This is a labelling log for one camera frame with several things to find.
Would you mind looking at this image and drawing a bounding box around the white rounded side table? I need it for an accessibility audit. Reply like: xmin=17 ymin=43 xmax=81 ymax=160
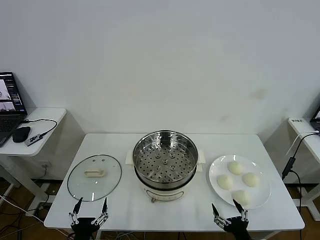
xmin=0 ymin=107 xmax=68 ymax=208

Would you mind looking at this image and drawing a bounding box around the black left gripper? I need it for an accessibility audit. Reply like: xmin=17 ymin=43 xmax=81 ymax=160
xmin=68 ymin=197 xmax=110 ymax=240

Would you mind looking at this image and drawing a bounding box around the white cable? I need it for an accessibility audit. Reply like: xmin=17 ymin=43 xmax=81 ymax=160
xmin=285 ymin=130 xmax=320 ymax=157

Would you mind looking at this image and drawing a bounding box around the white round plate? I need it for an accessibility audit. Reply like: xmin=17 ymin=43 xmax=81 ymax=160
xmin=208 ymin=154 xmax=272 ymax=210

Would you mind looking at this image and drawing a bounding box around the open black laptop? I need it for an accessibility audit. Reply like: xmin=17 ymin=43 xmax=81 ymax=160
xmin=0 ymin=71 xmax=28 ymax=148

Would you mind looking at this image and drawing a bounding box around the perforated steel steamer basket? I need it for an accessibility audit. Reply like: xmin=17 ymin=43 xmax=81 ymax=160
xmin=132 ymin=129 xmax=200 ymax=185

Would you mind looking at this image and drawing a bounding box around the black cable with adapter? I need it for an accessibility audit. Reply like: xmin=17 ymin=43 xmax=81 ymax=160
xmin=281 ymin=132 xmax=320 ymax=213

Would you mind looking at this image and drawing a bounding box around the glass lid with cream handle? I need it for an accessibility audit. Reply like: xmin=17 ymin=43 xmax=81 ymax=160
xmin=66 ymin=154 xmax=123 ymax=203

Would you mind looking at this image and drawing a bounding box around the black computer mouse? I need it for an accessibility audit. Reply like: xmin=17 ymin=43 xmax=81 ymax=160
xmin=12 ymin=126 xmax=32 ymax=144

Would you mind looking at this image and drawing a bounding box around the white steamed baozi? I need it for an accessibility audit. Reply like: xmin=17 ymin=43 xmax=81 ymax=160
xmin=231 ymin=189 xmax=252 ymax=208
xmin=216 ymin=174 xmax=234 ymax=190
xmin=241 ymin=171 xmax=261 ymax=187
xmin=227 ymin=160 xmax=245 ymax=176

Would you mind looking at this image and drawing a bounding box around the white labelled side table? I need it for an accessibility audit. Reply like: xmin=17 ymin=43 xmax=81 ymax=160
xmin=287 ymin=116 xmax=320 ymax=221

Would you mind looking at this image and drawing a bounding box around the thin black device cable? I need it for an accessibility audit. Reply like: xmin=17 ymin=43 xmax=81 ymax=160
xmin=20 ymin=118 xmax=58 ymax=138

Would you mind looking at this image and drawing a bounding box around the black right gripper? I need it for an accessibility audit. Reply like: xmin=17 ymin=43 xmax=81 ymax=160
xmin=211 ymin=198 xmax=252 ymax=240

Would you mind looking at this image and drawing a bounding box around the small black stickered device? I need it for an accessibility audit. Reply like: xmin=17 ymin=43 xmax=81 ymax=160
xmin=25 ymin=134 xmax=42 ymax=147

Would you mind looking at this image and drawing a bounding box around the cream electric cooker pot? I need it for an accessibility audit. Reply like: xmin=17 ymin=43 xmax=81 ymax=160
xmin=124 ymin=148 xmax=206 ymax=204

